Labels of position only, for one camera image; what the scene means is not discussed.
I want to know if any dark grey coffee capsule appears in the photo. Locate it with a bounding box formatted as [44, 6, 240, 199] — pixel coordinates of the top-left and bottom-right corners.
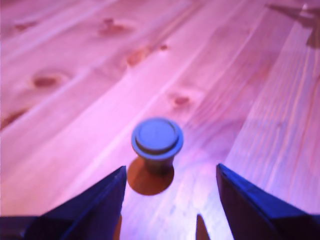
[131, 116, 185, 176]

